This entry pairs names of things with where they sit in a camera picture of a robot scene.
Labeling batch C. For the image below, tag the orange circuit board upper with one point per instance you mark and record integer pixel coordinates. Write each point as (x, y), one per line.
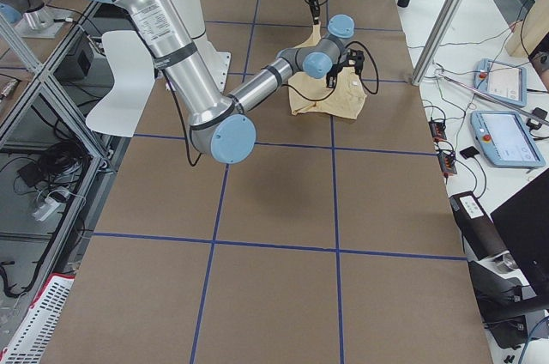
(437, 129)

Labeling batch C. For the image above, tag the orange circuit board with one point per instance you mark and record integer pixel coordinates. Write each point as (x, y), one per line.
(447, 163)
(437, 129)

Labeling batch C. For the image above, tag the orange circuit board lower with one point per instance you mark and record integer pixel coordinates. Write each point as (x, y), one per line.
(447, 163)

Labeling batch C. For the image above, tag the far blue teach pendant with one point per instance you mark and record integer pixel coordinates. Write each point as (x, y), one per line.
(503, 81)

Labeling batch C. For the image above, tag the blue teach pendant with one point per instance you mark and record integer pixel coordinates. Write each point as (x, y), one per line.
(504, 140)
(503, 81)

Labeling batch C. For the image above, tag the near blue teach pendant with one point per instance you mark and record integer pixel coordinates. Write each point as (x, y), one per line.
(504, 140)

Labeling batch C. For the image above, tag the dark box with label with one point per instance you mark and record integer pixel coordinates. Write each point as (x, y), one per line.
(476, 226)

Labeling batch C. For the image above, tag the black monitor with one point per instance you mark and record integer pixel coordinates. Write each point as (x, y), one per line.
(522, 223)

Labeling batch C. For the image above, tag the white perforated basket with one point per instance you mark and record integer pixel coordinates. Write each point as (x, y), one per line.
(29, 342)

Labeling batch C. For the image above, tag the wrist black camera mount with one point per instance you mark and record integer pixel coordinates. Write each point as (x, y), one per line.
(355, 59)

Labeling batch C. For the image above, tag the aluminium frame post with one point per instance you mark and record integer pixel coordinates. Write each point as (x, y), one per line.
(440, 28)

